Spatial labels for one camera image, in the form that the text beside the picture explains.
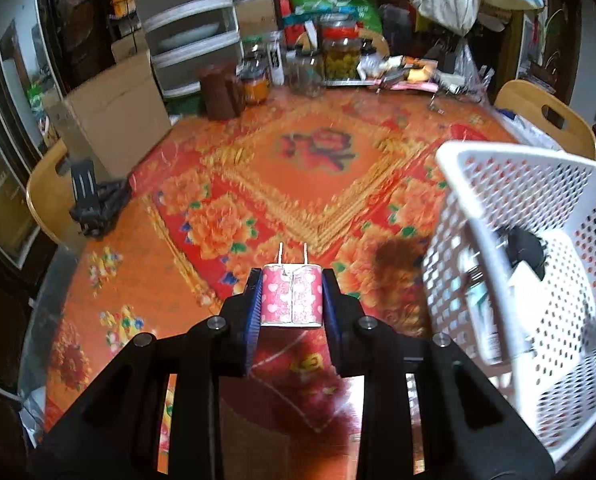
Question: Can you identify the white perforated plastic basket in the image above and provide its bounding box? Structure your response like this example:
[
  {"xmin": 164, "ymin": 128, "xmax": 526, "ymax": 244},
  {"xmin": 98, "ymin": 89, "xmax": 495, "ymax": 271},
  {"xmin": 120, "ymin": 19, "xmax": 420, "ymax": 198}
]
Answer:
[{"xmin": 421, "ymin": 141, "xmax": 596, "ymax": 467}]

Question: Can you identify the white power strip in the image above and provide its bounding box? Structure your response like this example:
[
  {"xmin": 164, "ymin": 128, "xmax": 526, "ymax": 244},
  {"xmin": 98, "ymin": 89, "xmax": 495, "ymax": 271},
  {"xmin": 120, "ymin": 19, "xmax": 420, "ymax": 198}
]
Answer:
[{"xmin": 433, "ymin": 70, "xmax": 466, "ymax": 88}]

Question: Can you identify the far wooden chair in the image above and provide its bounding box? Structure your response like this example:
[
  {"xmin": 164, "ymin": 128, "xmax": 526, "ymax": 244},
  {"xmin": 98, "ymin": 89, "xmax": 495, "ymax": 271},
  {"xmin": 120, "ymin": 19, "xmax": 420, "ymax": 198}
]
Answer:
[{"xmin": 357, "ymin": 28, "xmax": 390, "ymax": 58}]

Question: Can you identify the left wooden chair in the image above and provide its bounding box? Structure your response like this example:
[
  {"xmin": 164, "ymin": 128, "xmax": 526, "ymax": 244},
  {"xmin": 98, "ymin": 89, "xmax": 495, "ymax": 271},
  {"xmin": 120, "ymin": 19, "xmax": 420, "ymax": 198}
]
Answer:
[{"xmin": 25, "ymin": 140, "xmax": 86, "ymax": 254}]

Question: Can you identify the empty glass jar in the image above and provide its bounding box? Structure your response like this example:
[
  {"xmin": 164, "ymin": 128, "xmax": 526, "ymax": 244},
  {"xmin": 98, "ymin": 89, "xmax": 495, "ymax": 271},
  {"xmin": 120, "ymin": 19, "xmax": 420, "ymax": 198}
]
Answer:
[{"xmin": 289, "ymin": 49, "xmax": 324, "ymax": 98}]

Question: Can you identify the white and blue paper bag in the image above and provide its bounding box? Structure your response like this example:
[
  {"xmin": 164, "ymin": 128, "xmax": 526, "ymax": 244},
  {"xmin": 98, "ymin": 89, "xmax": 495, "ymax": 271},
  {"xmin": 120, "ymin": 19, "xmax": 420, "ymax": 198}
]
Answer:
[{"xmin": 496, "ymin": 110, "xmax": 563, "ymax": 151}]

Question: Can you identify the black phone stand mount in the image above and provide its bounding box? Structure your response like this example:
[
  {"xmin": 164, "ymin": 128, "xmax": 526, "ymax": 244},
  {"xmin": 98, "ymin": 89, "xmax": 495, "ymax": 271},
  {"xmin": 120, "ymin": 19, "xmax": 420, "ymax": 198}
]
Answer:
[{"xmin": 69, "ymin": 158, "xmax": 132, "ymax": 240}]

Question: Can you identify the glass jar with pickles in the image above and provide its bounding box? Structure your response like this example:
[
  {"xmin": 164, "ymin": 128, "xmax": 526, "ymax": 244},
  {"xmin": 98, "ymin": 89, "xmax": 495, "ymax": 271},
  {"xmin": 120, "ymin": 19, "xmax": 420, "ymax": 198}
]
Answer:
[{"xmin": 322, "ymin": 27, "xmax": 362, "ymax": 80}]

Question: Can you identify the white label bottle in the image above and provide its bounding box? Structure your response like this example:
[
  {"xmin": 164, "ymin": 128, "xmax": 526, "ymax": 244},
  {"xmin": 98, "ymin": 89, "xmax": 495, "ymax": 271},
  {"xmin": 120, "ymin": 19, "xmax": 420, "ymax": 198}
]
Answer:
[{"xmin": 266, "ymin": 30, "xmax": 285, "ymax": 86}]

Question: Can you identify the red floral tablecloth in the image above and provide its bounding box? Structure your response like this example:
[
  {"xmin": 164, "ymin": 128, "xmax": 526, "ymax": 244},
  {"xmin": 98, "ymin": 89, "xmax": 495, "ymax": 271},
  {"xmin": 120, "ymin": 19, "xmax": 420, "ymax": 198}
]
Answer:
[{"xmin": 45, "ymin": 88, "xmax": 515, "ymax": 479}]

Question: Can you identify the white folding plug charger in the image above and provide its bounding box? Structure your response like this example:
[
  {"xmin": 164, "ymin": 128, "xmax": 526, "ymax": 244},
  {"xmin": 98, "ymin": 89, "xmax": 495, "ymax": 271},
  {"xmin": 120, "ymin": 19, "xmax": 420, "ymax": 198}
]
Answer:
[{"xmin": 458, "ymin": 249, "xmax": 503, "ymax": 366}]

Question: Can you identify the large white power adapter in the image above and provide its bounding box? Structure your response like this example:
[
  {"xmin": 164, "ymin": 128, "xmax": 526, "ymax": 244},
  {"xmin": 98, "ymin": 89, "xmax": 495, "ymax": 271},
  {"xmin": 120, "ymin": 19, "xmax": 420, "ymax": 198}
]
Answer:
[{"xmin": 507, "ymin": 259, "xmax": 584, "ymax": 351}]

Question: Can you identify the white plastic drawer tower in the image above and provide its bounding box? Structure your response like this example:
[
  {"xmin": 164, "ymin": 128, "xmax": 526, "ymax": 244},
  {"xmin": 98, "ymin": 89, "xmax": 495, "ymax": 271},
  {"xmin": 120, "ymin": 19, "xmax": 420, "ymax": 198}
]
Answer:
[{"xmin": 134, "ymin": 0, "xmax": 243, "ymax": 100}]

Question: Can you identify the white pink-wrapped plug charger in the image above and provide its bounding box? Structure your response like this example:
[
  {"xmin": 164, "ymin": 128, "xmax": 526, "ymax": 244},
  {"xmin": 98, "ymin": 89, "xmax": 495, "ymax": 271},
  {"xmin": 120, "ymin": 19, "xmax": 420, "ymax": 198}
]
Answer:
[{"xmin": 261, "ymin": 243, "xmax": 324, "ymax": 330}]

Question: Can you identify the right wooden chair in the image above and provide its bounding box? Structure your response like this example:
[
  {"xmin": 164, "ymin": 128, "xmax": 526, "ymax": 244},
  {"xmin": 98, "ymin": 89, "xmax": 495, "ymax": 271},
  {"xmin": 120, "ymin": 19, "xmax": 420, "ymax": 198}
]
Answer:
[{"xmin": 494, "ymin": 79, "xmax": 596, "ymax": 160}]

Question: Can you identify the black power adapter with cable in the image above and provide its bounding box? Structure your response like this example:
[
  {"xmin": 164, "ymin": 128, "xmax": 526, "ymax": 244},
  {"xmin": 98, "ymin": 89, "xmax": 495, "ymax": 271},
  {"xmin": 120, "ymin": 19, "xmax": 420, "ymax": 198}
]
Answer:
[{"xmin": 496, "ymin": 226, "xmax": 548, "ymax": 281}]

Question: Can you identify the wooden chair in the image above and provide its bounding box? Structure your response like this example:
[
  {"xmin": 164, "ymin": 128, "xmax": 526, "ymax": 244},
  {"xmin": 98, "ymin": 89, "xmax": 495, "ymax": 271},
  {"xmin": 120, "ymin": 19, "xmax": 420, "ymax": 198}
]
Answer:
[
  {"xmin": 25, "ymin": 140, "xmax": 86, "ymax": 254},
  {"xmin": 494, "ymin": 79, "xmax": 596, "ymax": 160},
  {"xmin": 357, "ymin": 28, "xmax": 390, "ymax": 58}
]

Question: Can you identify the orange jam jar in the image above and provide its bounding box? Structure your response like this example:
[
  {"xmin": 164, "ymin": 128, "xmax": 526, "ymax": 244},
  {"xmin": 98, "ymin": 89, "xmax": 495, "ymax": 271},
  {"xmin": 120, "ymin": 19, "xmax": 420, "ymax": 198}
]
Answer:
[{"xmin": 240, "ymin": 65, "xmax": 270, "ymax": 106}]

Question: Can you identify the cardboard box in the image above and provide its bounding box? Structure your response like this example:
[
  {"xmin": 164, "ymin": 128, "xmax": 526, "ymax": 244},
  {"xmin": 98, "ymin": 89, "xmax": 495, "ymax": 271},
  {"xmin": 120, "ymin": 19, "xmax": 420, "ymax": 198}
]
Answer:
[{"xmin": 43, "ymin": 51, "xmax": 172, "ymax": 180}]

